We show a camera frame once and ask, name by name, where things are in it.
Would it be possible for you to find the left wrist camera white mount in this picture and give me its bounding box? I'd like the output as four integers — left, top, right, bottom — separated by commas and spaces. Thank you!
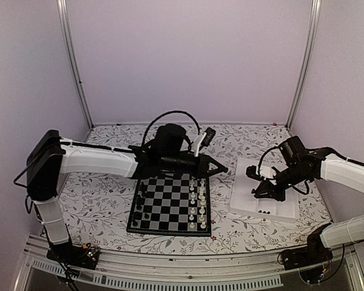
191, 127, 216, 157

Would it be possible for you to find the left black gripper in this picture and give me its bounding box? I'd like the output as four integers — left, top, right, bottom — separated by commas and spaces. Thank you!
161, 152, 224, 179

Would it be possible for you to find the black and grey chessboard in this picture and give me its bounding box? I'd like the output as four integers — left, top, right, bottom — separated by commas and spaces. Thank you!
126, 174, 212, 237

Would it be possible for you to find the aluminium frame post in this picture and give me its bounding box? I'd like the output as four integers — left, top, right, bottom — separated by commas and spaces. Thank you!
56, 0, 94, 129
286, 0, 322, 131

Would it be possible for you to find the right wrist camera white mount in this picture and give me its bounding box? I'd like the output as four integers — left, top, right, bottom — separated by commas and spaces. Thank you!
246, 166, 277, 181

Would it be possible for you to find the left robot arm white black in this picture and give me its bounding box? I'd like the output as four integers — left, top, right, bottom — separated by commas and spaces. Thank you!
13, 123, 228, 263

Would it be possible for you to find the left aluminium frame post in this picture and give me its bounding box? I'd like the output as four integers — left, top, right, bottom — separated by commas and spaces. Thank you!
56, 0, 94, 129

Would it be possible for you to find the floral patterned table mat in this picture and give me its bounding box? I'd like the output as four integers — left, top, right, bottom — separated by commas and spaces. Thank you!
47, 123, 334, 255

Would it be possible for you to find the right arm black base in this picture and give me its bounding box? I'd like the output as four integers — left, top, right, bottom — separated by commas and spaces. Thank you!
277, 243, 333, 285

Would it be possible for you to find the right aluminium frame post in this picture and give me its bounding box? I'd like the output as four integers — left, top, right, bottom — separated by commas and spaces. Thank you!
286, 0, 322, 131

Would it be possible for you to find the white plastic divided tray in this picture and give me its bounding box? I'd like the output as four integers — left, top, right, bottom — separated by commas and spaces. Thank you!
229, 157, 300, 224

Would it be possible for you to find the front aluminium rail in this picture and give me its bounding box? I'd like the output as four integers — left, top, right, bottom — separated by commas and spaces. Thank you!
14, 237, 364, 290

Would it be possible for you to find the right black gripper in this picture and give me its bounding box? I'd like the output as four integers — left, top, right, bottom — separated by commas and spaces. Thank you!
255, 162, 309, 202

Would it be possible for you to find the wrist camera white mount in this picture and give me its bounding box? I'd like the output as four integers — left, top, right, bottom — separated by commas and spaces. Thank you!
246, 166, 277, 181
191, 127, 216, 157

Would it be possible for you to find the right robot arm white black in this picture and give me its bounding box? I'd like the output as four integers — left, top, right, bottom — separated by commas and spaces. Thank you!
246, 136, 364, 264

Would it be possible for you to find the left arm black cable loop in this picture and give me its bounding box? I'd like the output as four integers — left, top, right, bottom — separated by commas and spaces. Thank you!
141, 110, 201, 149

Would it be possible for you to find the white chess pieces row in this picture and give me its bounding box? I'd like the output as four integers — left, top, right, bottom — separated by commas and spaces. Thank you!
188, 178, 208, 232

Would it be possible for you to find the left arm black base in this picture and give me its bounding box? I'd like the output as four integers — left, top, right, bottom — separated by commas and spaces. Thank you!
47, 242, 100, 270

